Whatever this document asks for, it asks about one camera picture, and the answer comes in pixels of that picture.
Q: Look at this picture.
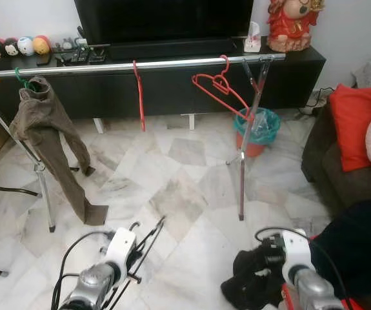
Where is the yellow orange egg figurine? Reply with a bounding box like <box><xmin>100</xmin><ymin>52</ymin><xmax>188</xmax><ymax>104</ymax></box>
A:
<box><xmin>33</xmin><ymin>35</ymin><xmax>52</xmax><ymax>55</ymax></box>

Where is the navy blue garment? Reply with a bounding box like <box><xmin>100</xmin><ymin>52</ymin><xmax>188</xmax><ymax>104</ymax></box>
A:
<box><xmin>310</xmin><ymin>197</ymin><xmax>371</xmax><ymax>299</ymax></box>

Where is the silver metal clothes rack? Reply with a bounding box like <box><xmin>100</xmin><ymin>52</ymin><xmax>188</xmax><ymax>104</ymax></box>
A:
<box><xmin>0</xmin><ymin>54</ymin><xmax>286</xmax><ymax>233</ymax></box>

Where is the orange waste bin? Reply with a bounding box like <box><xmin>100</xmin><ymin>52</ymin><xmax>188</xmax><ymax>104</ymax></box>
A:
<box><xmin>237</xmin><ymin>132</ymin><xmax>267</xmax><ymax>158</ymax></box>

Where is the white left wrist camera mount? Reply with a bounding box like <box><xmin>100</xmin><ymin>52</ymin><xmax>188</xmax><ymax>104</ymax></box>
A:
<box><xmin>105</xmin><ymin>227</ymin><xmax>137</xmax><ymax>273</ymax></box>

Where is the green clothes hanger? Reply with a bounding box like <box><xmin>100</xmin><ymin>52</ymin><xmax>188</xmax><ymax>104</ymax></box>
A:
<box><xmin>14</xmin><ymin>67</ymin><xmax>35</xmax><ymax>89</ymax></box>

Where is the black TV console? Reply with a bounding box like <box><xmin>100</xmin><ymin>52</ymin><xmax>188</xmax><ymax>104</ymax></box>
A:
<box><xmin>0</xmin><ymin>44</ymin><xmax>327</xmax><ymax>125</ymax></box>

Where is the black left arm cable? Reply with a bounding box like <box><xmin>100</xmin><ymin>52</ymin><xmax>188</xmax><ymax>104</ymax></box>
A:
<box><xmin>51</xmin><ymin>231</ymin><xmax>116</xmax><ymax>310</ymax></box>

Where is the red cushion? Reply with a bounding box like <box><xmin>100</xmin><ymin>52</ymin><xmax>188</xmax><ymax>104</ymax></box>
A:
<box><xmin>328</xmin><ymin>84</ymin><xmax>371</xmax><ymax>172</ymax></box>

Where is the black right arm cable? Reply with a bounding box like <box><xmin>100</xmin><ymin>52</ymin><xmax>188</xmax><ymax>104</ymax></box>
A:
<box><xmin>255</xmin><ymin>226</ymin><xmax>348</xmax><ymax>304</ymax></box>

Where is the black soundbar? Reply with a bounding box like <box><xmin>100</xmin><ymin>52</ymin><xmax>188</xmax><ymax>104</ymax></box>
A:
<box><xmin>108</xmin><ymin>37</ymin><xmax>239</xmax><ymax>61</ymax></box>

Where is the small white pink box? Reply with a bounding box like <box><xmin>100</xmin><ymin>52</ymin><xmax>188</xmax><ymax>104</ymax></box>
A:
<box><xmin>243</xmin><ymin>21</ymin><xmax>263</xmax><ymax>53</ymax></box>

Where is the white egg figurine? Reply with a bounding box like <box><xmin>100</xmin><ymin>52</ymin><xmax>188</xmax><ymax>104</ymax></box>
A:
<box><xmin>17</xmin><ymin>36</ymin><xmax>35</xmax><ymax>56</ymax></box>

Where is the red plastic clothes hanger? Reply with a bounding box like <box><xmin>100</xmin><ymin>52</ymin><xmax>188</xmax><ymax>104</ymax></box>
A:
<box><xmin>192</xmin><ymin>55</ymin><xmax>254</xmax><ymax>123</ymax></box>
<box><xmin>132</xmin><ymin>61</ymin><xmax>146</xmax><ymax>132</ymax></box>

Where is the black clothes hanger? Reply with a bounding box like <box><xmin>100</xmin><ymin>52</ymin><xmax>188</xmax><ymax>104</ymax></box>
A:
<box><xmin>101</xmin><ymin>216</ymin><xmax>166</xmax><ymax>310</ymax></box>

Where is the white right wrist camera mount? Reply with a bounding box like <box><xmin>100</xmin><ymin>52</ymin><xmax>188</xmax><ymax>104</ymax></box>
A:
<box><xmin>281</xmin><ymin>229</ymin><xmax>316</xmax><ymax>285</ymax></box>

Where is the dark brown sofa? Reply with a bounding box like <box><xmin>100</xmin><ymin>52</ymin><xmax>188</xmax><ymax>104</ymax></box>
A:
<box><xmin>301</xmin><ymin>97</ymin><xmax>371</xmax><ymax>218</ymax></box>

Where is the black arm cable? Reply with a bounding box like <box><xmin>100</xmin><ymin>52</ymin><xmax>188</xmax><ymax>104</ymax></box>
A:
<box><xmin>255</xmin><ymin>226</ymin><xmax>348</xmax><ymax>304</ymax></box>
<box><xmin>51</xmin><ymin>231</ymin><xmax>116</xmax><ymax>310</ymax></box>

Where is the red laughing Buddha statue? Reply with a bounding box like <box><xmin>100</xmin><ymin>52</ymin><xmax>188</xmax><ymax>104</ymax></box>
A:
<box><xmin>266</xmin><ymin>0</ymin><xmax>325</xmax><ymax>53</ymax></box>

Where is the black flat television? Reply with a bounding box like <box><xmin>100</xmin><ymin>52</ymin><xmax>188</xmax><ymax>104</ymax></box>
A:
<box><xmin>74</xmin><ymin>0</ymin><xmax>256</xmax><ymax>47</ymax></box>

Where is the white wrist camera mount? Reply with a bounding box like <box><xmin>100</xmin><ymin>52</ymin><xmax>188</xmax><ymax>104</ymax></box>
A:
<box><xmin>105</xmin><ymin>227</ymin><xmax>137</xmax><ymax>273</ymax></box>
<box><xmin>281</xmin><ymin>229</ymin><xmax>316</xmax><ymax>285</ymax></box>

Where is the black and white figurine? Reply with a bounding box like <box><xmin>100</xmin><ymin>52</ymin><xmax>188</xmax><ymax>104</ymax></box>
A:
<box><xmin>3</xmin><ymin>38</ymin><xmax>19</xmax><ymax>57</ymax></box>

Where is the teal plastic bin liner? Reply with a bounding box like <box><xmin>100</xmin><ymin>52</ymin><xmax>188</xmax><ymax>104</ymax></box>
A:
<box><xmin>233</xmin><ymin>107</ymin><xmax>282</xmax><ymax>147</ymax></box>

